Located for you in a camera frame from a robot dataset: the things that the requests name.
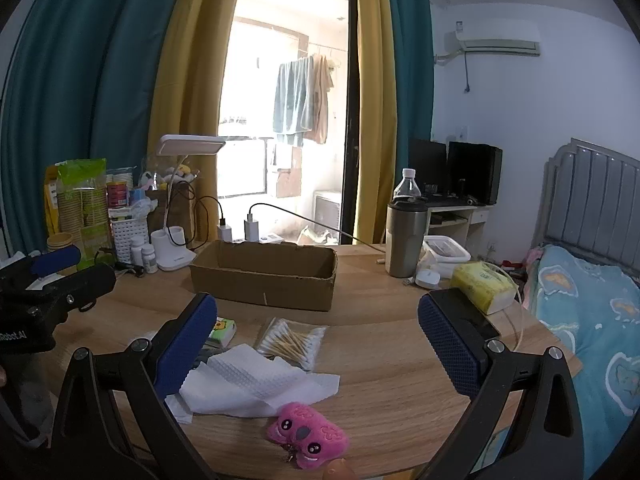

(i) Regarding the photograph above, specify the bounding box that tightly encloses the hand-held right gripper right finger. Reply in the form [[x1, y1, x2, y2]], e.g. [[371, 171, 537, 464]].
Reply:
[[417, 287, 586, 480]]

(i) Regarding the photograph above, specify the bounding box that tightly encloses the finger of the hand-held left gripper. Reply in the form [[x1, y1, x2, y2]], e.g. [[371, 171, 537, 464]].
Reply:
[[0, 246, 82, 282], [37, 263, 117, 314]]

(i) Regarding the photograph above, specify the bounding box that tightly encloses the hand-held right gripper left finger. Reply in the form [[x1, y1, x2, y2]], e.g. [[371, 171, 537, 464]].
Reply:
[[50, 292, 219, 480]]

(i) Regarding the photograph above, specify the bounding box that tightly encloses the cartoon print tissue packet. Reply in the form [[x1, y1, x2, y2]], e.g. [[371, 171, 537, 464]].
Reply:
[[204, 317, 237, 350]]

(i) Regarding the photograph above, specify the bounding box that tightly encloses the white paper towel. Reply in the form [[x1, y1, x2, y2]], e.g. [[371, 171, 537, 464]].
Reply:
[[164, 392, 197, 425], [180, 343, 341, 419]]

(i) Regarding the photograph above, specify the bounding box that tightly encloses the brown cardboard box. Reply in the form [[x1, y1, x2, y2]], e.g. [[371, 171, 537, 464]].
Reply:
[[189, 239, 339, 313]]

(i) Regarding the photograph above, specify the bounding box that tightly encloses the bag of cotton swabs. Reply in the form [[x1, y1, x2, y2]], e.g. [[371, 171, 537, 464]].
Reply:
[[255, 316, 329, 372]]

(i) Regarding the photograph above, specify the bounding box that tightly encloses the pink plush toy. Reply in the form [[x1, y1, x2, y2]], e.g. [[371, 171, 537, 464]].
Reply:
[[266, 401, 350, 472]]

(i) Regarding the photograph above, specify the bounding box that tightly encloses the black smartphone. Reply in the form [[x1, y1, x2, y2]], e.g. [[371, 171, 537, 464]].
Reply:
[[434, 287, 502, 343]]

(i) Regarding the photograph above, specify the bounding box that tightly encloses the green topped paper cup pack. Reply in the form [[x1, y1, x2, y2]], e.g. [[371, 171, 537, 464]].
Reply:
[[55, 158, 110, 270]]

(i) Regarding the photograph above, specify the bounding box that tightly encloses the white perforated plastic basket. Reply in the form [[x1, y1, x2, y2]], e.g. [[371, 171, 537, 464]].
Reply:
[[108, 217, 151, 264]]

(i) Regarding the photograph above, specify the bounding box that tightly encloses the yellow tissue pack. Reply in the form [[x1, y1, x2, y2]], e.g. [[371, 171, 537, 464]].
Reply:
[[450, 261, 517, 315]]

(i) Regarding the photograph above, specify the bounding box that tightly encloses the white desk lamp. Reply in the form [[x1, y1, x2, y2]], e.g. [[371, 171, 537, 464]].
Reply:
[[150, 134, 227, 273]]

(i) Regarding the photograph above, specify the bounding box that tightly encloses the white lidded container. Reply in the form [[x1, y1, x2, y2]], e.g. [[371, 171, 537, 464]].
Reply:
[[422, 234, 471, 266]]

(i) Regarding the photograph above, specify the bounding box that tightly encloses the steel tumbler with black lid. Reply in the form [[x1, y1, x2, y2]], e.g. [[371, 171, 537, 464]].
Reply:
[[385, 198, 429, 279]]

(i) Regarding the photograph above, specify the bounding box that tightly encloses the brown paper bag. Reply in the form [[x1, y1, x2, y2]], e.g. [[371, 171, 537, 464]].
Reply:
[[144, 182, 199, 252]]

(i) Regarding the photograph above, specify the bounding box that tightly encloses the white computer desk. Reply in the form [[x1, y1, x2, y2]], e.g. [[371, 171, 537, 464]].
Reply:
[[424, 202, 492, 262]]

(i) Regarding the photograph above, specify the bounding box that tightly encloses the cluster of small plush toys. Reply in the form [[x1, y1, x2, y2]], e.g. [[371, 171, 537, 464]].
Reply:
[[139, 162, 199, 187]]

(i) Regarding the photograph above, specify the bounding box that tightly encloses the teal printed blanket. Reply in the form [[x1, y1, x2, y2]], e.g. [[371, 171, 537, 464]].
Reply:
[[522, 244, 640, 480]]

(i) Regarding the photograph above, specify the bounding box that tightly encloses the clear plastic water bottle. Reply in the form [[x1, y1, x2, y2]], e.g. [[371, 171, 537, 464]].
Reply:
[[393, 168, 421, 203]]

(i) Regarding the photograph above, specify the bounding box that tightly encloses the wide teal curtain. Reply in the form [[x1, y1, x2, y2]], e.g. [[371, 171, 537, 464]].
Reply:
[[0, 0, 192, 257]]

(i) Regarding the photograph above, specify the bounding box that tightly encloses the black computer monitor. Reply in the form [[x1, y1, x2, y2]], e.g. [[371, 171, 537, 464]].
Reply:
[[408, 138, 449, 197]]

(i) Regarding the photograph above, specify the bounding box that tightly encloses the grey padded headboard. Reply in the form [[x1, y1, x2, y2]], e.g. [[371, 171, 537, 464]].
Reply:
[[532, 137, 640, 282]]

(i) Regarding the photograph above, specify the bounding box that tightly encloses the wide yellow curtain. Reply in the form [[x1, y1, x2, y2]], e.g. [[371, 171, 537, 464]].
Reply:
[[147, 0, 249, 247]]

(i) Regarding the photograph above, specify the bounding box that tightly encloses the narrow yellow curtain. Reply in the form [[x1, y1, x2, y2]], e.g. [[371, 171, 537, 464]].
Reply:
[[352, 0, 401, 247]]

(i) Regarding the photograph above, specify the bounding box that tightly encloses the narrow teal curtain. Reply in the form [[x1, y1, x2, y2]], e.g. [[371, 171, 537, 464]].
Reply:
[[387, 0, 436, 202]]

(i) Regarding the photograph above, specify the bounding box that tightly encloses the hanging blue towel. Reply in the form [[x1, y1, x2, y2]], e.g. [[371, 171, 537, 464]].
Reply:
[[272, 57, 316, 149]]

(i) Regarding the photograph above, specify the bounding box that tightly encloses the hanging beige towel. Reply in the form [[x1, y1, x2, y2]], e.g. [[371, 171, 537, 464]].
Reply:
[[304, 54, 335, 145]]

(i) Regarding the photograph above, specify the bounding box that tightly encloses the white air conditioner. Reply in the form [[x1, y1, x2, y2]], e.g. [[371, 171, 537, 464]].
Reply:
[[443, 19, 542, 59]]

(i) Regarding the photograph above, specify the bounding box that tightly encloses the black power cable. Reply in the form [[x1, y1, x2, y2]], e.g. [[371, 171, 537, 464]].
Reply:
[[193, 195, 229, 257]]

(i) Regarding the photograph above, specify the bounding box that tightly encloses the thin white charging cable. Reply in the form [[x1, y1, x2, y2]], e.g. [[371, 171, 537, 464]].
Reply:
[[246, 203, 387, 250]]

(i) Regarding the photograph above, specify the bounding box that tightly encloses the black door frame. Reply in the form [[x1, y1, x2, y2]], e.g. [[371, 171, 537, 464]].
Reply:
[[339, 0, 362, 247]]

